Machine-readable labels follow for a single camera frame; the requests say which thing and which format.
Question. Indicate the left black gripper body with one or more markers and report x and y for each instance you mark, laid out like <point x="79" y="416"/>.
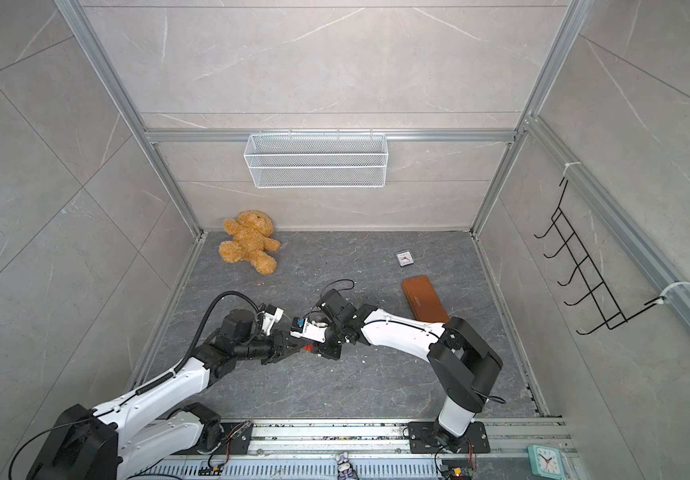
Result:
<point x="264" y="348"/>

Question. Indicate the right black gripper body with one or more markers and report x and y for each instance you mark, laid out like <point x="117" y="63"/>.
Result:
<point x="336" y="339"/>

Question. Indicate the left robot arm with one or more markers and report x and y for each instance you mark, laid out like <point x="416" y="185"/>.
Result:
<point x="120" y="438"/>

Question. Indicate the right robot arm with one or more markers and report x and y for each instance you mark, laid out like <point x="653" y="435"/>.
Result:
<point x="466" y="366"/>

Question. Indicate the brown leather wallet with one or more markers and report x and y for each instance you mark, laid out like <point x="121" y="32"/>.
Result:
<point x="423" y="300"/>

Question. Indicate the small square pink-white packet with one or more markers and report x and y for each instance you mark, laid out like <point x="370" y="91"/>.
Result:
<point x="405" y="258"/>

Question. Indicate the brown teddy bear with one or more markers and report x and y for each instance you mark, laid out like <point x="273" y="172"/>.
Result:
<point x="252" y="240"/>

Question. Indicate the small purple toy figure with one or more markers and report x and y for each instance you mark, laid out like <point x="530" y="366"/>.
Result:
<point x="345" y="469"/>

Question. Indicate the teal alarm clock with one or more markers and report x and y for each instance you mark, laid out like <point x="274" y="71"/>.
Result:
<point x="546" y="462"/>

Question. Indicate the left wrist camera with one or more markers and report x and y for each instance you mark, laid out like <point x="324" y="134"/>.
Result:
<point x="270" y="316"/>

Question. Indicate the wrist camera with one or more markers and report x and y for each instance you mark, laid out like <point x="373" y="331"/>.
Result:
<point x="270" y="316"/>
<point x="308" y="329"/>

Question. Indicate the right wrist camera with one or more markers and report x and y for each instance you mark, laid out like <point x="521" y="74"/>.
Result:
<point x="308" y="329"/>

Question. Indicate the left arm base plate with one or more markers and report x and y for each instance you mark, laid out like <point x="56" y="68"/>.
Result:
<point x="217" y="437"/>

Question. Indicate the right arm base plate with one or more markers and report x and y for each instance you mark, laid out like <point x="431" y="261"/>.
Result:
<point x="430" y="437"/>

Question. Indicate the white wire mesh basket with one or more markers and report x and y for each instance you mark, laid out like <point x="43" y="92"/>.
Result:
<point x="317" y="160"/>

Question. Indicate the black wire hook rack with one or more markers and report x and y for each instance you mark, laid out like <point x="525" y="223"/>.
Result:
<point x="587" y="273"/>

